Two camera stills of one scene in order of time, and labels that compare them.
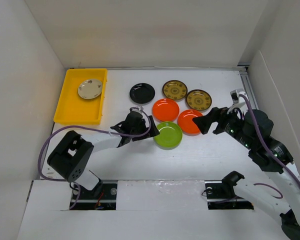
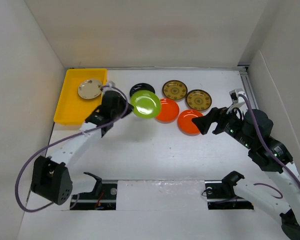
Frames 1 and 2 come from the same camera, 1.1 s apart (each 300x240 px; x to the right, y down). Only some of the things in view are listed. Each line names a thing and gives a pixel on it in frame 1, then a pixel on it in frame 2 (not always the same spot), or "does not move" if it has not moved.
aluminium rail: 245,81 does not move
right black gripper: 204,122 does not move
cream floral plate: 89,89 does not move
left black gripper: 153,131 → 122,101
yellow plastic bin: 72,108 does not move
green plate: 170,136 → 146,104
